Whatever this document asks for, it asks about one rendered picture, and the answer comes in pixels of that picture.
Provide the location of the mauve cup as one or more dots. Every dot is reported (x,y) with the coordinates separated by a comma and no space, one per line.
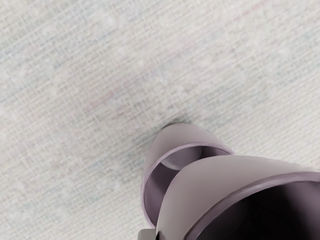
(225,180)
(180,137)

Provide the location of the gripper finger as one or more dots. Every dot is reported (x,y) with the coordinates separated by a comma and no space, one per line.
(146,235)

